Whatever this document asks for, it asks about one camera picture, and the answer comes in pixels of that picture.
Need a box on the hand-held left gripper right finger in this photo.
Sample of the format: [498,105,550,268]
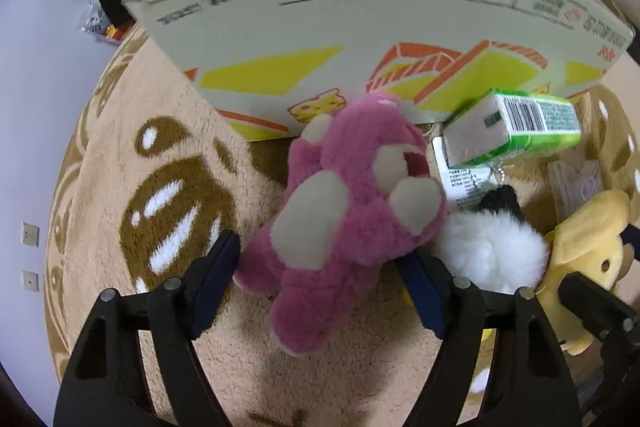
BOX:
[397,252,583,427]

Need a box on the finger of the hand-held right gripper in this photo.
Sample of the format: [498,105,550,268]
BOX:
[558,273,640,408]

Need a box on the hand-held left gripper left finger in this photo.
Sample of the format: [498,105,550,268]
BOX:
[52,231,242,427]

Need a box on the yellow plush bear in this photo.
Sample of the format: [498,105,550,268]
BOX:
[542,189,633,355]

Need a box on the white and black plush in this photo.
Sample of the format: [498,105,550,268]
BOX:
[435,184,551,295]

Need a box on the clear plastic packet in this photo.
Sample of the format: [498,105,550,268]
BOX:
[547,159,601,228]

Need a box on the pink plush bear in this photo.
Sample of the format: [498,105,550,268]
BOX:
[234,93,449,355]

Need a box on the green carton box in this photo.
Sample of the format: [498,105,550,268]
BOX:
[442,88,583,168]

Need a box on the printed cardboard box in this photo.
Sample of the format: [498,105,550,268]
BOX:
[122,0,636,142]

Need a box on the white paper tag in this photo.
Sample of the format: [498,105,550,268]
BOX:
[432,137,506,212]

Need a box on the beige printed blanket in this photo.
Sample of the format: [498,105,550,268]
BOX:
[44,22,640,427]

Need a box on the red packet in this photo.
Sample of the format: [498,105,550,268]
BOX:
[105,22,136,44]

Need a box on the clear plastic bag with items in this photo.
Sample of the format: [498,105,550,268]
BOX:
[77,0,121,40]

